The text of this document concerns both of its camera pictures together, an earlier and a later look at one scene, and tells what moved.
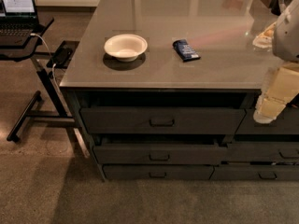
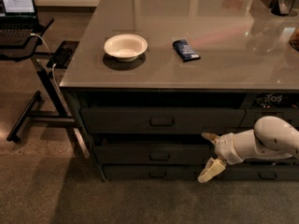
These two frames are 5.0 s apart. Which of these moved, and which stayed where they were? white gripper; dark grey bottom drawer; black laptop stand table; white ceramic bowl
Moved: white gripper
Stayed: dark grey bottom drawer; white ceramic bowl; black laptop stand table
